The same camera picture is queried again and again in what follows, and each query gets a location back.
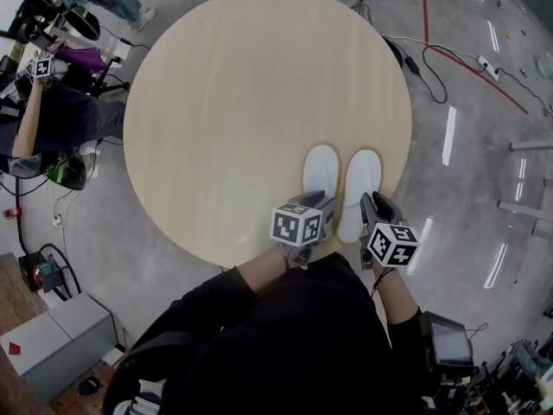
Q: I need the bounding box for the red and green device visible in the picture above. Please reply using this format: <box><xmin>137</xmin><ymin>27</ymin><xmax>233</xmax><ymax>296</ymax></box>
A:
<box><xmin>25</xmin><ymin>252</ymin><xmax>67</xmax><ymax>294</ymax></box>

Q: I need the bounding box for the round beige wooden table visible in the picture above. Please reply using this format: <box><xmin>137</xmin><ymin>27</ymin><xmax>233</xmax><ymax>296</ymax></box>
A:
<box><xmin>123</xmin><ymin>0</ymin><xmax>412</xmax><ymax>270</ymax></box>

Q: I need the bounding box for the black shoulder bag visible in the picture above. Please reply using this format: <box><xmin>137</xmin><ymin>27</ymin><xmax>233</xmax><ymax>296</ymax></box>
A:
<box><xmin>102</xmin><ymin>330</ymin><xmax>195</xmax><ymax>415</ymax></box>

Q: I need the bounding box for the person's right forearm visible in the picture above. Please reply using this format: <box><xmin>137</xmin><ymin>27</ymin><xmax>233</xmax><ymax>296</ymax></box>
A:
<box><xmin>371</xmin><ymin>262</ymin><xmax>423</xmax><ymax>326</ymax></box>

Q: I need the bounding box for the person's black clothing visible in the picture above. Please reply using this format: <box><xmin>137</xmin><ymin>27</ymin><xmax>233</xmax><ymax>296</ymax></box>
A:
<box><xmin>103</xmin><ymin>252</ymin><xmax>433</xmax><ymax>415</ymax></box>

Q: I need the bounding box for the purple cloth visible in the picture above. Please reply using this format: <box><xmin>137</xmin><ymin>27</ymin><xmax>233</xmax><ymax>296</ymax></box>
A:
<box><xmin>55</xmin><ymin>45</ymin><xmax>107</xmax><ymax>75</ymax></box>

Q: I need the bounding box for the white table frame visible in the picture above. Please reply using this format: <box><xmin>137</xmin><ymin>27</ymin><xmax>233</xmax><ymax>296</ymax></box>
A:
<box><xmin>496</xmin><ymin>138</ymin><xmax>553</xmax><ymax>238</ymax></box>

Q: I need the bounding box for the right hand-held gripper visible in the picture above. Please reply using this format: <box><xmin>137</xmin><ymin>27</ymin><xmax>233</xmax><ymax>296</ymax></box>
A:
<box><xmin>359</xmin><ymin>191</ymin><xmax>421</xmax><ymax>271</ymax></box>

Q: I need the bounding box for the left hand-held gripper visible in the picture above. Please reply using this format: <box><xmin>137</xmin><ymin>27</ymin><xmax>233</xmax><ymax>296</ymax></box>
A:
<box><xmin>270</xmin><ymin>189</ymin><xmax>338</xmax><ymax>265</ymax></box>

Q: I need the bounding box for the white slipper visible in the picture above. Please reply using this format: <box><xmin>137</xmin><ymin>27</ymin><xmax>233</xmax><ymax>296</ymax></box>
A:
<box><xmin>302</xmin><ymin>144</ymin><xmax>341</xmax><ymax>215</ymax></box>
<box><xmin>336</xmin><ymin>147</ymin><xmax>384</xmax><ymax>245</ymax></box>

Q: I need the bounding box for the person's left forearm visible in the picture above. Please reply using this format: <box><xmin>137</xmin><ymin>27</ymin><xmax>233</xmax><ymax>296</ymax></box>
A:
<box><xmin>237</xmin><ymin>244</ymin><xmax>289</xmax><ymax>296</ymax></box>

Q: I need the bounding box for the white power strip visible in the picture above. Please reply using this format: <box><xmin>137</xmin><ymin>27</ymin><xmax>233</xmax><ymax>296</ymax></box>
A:
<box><xmin>477</xmin><ymin>54</ymin><xmax>502</xmax><ymax>81</ymax></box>

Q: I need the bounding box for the white metal cabinet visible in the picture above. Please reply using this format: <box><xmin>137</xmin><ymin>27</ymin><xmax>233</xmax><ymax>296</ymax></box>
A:
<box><xmin>0</xmin><ymin>294</ymin><xmax>116</xmax><ymax>402</ymax></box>

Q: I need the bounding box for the red floor cable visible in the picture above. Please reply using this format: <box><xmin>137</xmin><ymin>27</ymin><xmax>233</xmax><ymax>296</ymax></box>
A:
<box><xmin>421</xmin><ymin>0</ymin><xmax>531</xmax><ymax>116</ymax></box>

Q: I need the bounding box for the black tablet device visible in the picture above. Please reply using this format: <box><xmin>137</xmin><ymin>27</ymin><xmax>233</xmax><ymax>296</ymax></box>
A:
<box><xmin>421</xmin><ymin>310</ymin><xmax>475</xmax><ymax>369</ymax></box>

